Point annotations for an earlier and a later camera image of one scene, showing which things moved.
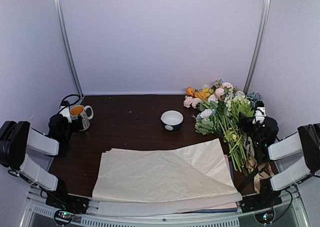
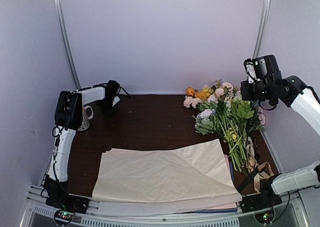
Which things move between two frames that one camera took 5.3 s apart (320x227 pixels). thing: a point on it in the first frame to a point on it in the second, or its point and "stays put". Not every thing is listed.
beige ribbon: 266,170 stays put
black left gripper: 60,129 to 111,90
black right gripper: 242,118 to 246,95
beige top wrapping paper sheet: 192,172 stays put
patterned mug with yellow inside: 86,112 stays put
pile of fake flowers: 222,107 stays put
